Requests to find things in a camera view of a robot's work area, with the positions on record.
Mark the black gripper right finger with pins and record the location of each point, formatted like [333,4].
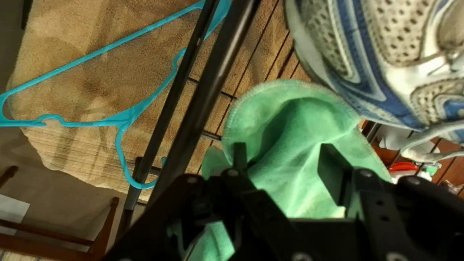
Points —
[385,211]

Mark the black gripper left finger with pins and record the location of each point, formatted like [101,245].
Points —
[207,203]

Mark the green towel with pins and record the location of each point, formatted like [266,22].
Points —
[290,145]

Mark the dark wooden chair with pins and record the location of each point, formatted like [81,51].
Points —
[103,232]

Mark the teal plastic clothes hanger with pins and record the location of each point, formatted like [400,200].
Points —
[120,120]

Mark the white and blue sneaker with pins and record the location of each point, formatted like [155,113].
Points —
[385,48]

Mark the white paper sheet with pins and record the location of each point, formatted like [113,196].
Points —
[11,210]

